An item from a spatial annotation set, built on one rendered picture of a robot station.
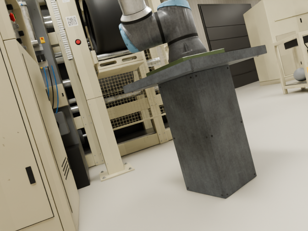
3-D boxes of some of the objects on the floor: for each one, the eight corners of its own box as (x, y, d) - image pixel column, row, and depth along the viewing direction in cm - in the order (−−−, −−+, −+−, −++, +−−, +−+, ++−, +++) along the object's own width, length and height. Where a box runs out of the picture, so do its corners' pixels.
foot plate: (101, 181, 185) (100, 178, 185) (99, 173, 211) (98, 171, 211) (134, 169, 192) (134, 167, 192) (129, 163, 218) (128, 161, 218)
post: (109, 176, 193) (9, -157, 175) (107, 173, 206) (14, -138, 188) (125, 171, 197) (29, -157, 178) (122, 167, 210) (32, -138, 191)
